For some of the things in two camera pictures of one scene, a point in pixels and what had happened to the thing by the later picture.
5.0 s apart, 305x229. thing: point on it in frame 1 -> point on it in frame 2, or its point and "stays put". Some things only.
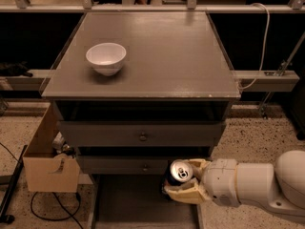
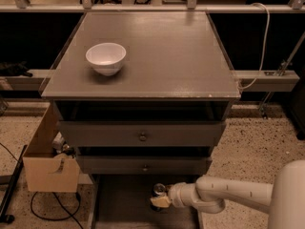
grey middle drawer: [132, 164] stays put
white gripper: [220, 180] -> [176, 194]
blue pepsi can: [179, 172] -> [158, 190]
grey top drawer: [141, 134] stays put
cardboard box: [48, 171] stays put
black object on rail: [14, 69] stays put
